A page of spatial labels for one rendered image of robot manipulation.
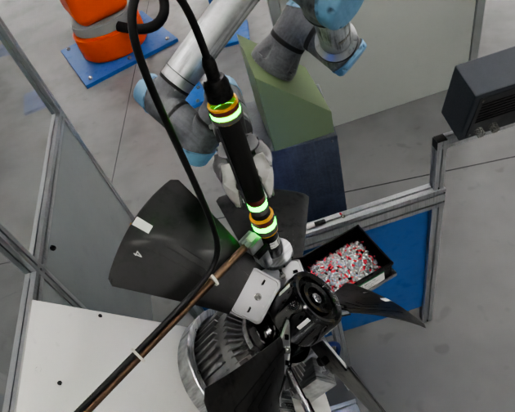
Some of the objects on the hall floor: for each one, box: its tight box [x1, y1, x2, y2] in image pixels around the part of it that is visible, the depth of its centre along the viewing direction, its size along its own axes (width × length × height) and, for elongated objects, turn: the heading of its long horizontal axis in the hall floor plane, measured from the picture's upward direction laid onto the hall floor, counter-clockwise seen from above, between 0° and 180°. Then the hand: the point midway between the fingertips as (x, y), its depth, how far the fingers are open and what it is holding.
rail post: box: [419, 206, 444, 323], centre depth 176 cm, size 4×4×78 cm
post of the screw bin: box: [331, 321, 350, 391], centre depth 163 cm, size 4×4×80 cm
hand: (252, 192), depth 72 cm, fingers closed on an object, 4 cm apart
